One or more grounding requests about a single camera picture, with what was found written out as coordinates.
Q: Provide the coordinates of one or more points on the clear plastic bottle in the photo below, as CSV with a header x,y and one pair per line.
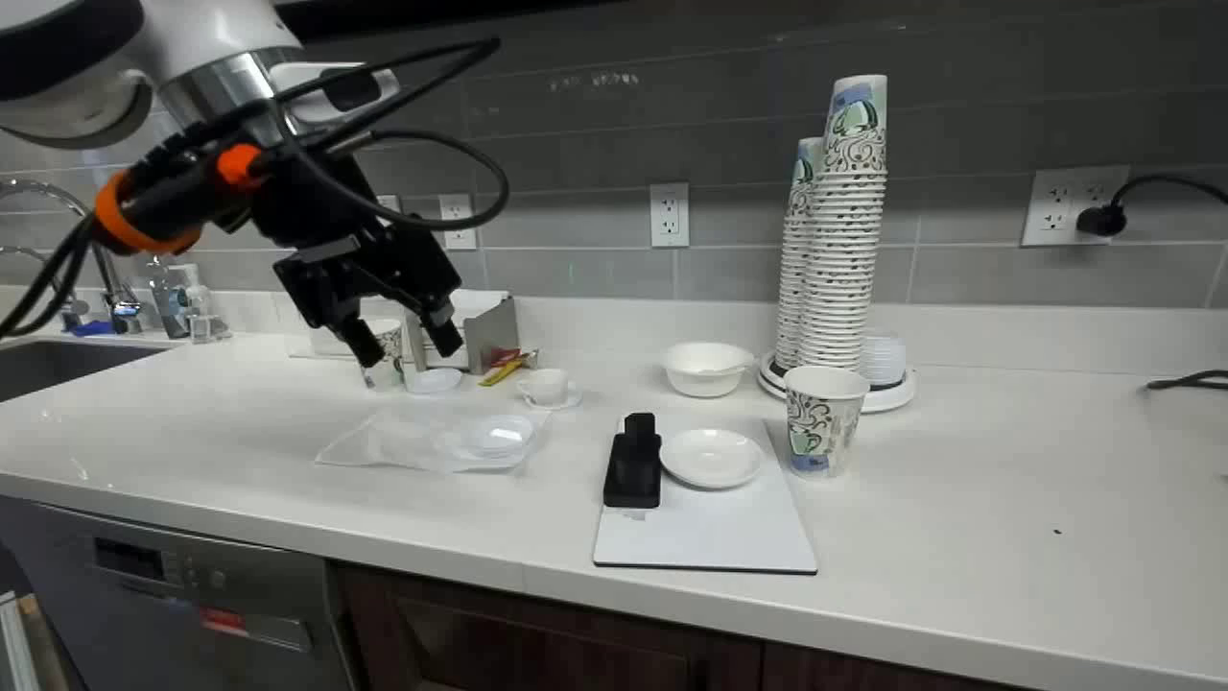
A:
x,y
176,292

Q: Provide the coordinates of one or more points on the shorter stack of paper cups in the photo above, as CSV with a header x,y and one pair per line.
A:
x,y
795,257

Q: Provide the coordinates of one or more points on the white single wall outlet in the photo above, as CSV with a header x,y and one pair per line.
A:
x,y
457,239
388,203
669,217

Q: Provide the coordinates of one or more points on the dark wood cabinet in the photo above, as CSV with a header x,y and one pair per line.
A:
x,y
540,638

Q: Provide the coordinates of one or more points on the white bowl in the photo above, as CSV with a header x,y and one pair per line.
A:
x,y
708,371

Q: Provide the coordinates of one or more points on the dark kitchen sink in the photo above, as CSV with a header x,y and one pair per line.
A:
x,y
58,368

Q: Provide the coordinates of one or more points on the small chrome faucet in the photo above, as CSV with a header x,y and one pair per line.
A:
x,y
58,303

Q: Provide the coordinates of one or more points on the white rectangular board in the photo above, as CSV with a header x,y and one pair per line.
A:
x,y
717,530

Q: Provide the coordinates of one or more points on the white round plate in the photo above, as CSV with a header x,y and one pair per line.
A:
x,y
892,399

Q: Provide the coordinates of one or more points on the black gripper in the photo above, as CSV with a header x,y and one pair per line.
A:
x,y
339,237

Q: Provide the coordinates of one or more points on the tall chrome faucet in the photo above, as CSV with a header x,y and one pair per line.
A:
x,y
113,289

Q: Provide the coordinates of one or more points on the tall stack of paper cups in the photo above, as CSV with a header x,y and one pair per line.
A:
x,y
851,217

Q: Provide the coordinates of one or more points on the white cardboard napkin box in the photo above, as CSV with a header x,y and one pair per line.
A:
x,y
494,328

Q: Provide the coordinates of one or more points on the patterned paper cup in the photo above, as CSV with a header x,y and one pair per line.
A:
x,y
822,417
392,350

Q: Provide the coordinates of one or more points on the white paper napkin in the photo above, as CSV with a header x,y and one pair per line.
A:
x,y
387,442

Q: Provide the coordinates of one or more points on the white domed lid stack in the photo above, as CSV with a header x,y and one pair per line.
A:
x,y
884,364

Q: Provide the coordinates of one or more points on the small white creamer cup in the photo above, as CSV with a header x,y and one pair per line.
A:
x,y
547,385

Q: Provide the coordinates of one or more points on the stainless steel dishwasher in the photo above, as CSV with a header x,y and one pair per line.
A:
x,y
177,601

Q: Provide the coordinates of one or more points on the small black device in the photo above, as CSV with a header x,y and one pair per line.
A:
x,y
630,461

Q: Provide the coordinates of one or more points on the white double wall outlet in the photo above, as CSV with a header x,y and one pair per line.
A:
x,y
1053,205

